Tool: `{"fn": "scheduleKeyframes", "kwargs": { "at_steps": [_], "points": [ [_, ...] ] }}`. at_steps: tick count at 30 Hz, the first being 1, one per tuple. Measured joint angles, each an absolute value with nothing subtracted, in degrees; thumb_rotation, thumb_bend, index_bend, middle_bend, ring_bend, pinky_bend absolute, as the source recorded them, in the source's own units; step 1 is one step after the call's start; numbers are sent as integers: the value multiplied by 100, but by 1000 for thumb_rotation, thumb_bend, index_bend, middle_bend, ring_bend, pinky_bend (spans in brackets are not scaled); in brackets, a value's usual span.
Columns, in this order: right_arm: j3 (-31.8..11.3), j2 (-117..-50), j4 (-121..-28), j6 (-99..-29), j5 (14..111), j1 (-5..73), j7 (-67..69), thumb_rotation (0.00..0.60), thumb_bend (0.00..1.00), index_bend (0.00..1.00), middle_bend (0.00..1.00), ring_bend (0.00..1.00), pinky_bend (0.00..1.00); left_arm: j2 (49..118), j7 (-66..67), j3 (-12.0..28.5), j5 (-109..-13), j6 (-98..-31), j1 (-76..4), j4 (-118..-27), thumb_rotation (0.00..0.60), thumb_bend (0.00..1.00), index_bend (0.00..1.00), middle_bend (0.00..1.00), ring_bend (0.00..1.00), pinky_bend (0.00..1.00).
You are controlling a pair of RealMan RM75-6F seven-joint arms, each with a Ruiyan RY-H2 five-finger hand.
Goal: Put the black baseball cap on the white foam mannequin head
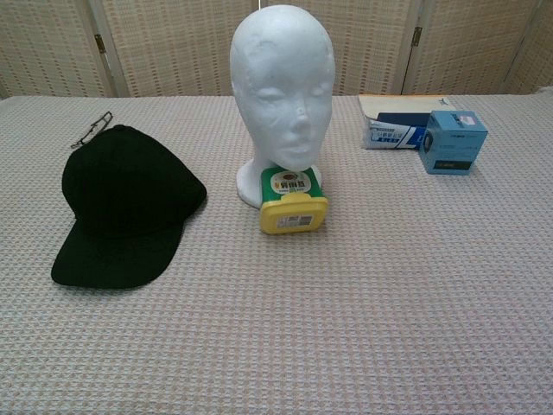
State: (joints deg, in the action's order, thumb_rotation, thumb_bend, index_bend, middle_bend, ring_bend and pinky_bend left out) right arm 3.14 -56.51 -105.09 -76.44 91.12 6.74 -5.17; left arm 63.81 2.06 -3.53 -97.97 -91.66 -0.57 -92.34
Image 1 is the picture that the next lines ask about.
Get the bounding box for white and blue mask box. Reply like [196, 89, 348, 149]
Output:
[357, 93, 457, 151]

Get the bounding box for woven folding screen panel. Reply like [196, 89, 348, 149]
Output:
[505, 0, 553, 95]
[0, 0, 116, 99]
[401, 0, 537, 96]
[100, 0, 416, 98]

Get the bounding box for thin black-framed eyeglasses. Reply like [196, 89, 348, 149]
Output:
[70, 111, 114, 150]

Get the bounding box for beige waffle-weave tablecloth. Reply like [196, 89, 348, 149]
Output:
[0, 93, 553, 415]

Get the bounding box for white foam mannequin head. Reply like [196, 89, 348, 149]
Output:
[229, 3, 336, 205]

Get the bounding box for green container with yellow lid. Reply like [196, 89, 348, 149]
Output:
[258, 166, 330, 236]

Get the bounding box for small light blue box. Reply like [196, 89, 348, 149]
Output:
[417, 109, 489, 176]

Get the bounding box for black baseball cap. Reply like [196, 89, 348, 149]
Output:
[50, 124, 207, 291]

